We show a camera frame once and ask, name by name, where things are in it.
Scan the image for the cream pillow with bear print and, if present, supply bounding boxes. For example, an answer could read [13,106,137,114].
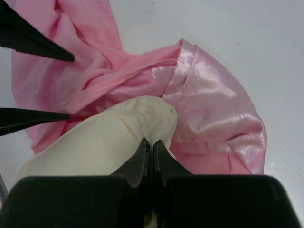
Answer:
[16,95,178,228]

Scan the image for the pink pillowcase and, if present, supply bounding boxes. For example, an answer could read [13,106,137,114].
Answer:
[12,0,267,174]

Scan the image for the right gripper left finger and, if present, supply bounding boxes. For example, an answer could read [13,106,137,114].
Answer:
[111,138,150,188]

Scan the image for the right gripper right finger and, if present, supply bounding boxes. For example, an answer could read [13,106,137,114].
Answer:
[153,140,192,187]

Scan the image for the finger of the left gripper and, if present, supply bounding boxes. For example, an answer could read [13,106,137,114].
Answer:
[0,0,75,62]
[0,108,70,136]

